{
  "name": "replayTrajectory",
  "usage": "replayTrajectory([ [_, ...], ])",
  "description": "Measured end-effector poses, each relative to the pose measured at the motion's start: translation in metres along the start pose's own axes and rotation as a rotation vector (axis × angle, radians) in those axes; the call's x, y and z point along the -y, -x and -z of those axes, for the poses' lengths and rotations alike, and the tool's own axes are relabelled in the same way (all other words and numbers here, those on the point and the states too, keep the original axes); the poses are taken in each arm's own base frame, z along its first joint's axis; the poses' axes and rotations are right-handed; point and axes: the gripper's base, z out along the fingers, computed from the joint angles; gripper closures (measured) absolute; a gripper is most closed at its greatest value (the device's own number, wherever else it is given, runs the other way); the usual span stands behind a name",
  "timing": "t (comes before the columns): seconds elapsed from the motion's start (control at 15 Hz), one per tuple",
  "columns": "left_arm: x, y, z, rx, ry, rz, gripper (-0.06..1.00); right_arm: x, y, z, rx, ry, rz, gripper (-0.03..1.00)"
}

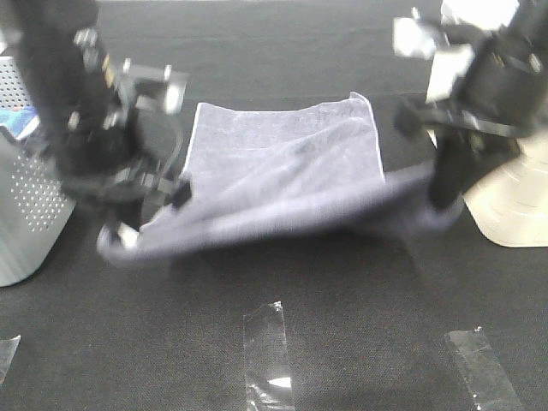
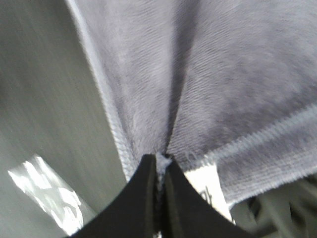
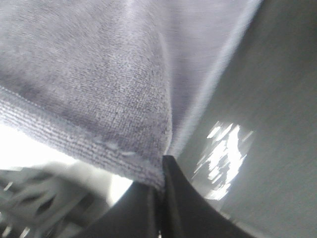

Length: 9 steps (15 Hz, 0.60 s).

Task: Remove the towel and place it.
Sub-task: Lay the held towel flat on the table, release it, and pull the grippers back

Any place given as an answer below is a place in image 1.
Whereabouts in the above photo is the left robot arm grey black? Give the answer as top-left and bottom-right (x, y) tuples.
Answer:
(1, 1), (192, 207)

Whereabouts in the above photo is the clear tape strip right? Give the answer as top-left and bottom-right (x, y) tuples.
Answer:
(444, 326), (525, 411)

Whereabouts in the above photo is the white storage bin grey rim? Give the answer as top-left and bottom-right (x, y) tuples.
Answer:
(421, 0), (548, 248)

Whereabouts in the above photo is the blue towel in basket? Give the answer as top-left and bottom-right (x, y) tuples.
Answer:
(1, 106), (39, 140)

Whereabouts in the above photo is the grey purple towel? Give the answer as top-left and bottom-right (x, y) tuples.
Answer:
(97, 92), (465, 266)

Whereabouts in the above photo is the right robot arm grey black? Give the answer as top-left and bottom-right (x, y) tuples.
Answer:
(392, 1), (547, 210)

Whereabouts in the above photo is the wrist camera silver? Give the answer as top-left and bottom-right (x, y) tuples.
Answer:
(392, 9), (474, 103)
(119, 58), (190, 116)

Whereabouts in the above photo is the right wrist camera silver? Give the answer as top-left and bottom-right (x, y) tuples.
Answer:
(392, 9), (474, 103)

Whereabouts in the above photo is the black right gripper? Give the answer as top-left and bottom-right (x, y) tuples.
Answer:
(394, 33), (547, 211)

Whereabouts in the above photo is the clear tape strip centre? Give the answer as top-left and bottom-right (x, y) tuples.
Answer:
(243, 301), (295, 410)

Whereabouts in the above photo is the grey perforated laundry basket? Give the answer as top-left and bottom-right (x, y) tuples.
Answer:
(1, 56), (74, 287)

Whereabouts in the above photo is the clear tape strip left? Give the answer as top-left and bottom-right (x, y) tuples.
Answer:
(0, 335), (21, 384)

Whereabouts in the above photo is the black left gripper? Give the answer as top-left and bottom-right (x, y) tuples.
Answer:
(26, 98), (192, 209)

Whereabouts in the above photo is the clear tape strip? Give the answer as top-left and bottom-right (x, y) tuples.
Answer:
(444, 326), (525, 411)
(243, 301), (295, 410)
(0, 335), (21, 384)

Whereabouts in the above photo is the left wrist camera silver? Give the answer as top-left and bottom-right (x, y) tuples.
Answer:
(119, 58), (190, 116)

